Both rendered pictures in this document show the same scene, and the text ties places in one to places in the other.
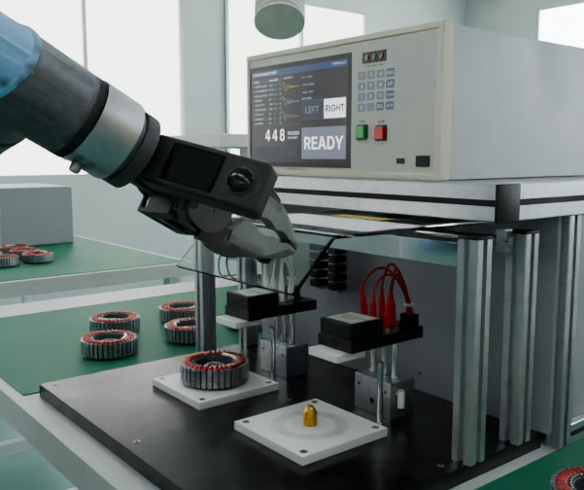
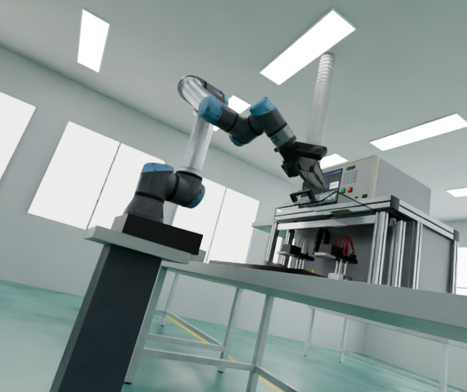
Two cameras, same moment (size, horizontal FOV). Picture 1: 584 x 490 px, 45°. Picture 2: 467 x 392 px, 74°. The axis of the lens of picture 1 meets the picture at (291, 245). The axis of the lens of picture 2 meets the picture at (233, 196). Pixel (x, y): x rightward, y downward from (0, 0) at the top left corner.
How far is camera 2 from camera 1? 0.57 m
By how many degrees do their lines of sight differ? 27
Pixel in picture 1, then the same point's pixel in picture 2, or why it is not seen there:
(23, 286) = not seen: hidden behind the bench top
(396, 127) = (356, 187)
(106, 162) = (282, 139)
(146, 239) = (219, 299)
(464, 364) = (374, 255)
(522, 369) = (396, 269)
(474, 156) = not seen: hidden behind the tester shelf
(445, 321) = (366, 264)
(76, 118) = (280, 124)
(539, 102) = (408, 194)
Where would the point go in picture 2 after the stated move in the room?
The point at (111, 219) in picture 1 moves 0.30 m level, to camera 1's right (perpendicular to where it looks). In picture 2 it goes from (207, 285) to (223, 289)
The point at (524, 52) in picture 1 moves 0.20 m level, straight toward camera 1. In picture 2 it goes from (402, 176) to (403, 154)
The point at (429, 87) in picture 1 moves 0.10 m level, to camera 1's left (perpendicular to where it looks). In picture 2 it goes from (369, 173) to (343, 169)
